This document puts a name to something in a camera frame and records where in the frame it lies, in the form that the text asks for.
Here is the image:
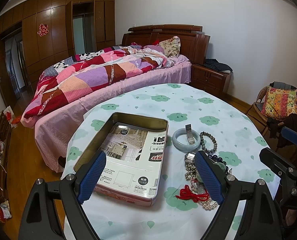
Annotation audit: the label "cloud print tablecloth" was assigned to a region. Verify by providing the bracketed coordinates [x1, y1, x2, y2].
[63, 83, 280, 239]

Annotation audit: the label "silver metal wristwatch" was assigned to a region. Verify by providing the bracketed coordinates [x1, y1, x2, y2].
[184, 124, 195, 164]

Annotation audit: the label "wooden nightstand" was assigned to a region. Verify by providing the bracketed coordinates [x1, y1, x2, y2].
[190, 64, 232, 100]

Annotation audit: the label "wicker chair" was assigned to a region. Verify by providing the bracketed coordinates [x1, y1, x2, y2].
[247, 81, 297, 135]

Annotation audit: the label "bed with pink sheet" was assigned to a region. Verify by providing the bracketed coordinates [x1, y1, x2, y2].
[21, 61, 192, 173]

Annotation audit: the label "pink metal tin box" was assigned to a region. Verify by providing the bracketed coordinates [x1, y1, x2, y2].
[74, 112, 168, 206]

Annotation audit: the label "floral pillow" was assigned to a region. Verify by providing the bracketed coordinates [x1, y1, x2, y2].
[159, 36, 181, 57]

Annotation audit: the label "wooden wardrobe wall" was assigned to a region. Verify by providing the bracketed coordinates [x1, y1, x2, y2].
[0, 0, 116, 107]

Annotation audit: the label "patchwork quilt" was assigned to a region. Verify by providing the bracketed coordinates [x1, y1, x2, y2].
[21, 46, 174, 127]

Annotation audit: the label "dark clothes on nightstand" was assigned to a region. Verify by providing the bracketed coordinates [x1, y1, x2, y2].
[204, 59, 232, 74]

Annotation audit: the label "pale jade bangle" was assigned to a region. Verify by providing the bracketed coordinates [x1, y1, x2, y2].
[172, 128, 200, 153]

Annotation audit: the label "yellow patterned cushion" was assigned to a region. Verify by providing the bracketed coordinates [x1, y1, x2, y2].
[261, 86, 297, 120]

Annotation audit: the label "paper card in tin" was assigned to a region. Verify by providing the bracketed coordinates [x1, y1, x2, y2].
[95, 122, 167, 206]

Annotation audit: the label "grey-green bead bracelet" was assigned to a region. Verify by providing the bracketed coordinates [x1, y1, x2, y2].
[199, 131, 218, 155]

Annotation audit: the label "red double happiness decoration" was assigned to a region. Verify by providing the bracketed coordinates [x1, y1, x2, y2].
[37, 24, 49, 37]

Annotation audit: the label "wooden headboard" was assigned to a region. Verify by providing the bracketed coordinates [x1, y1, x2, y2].
[121, 24, 210, 65]

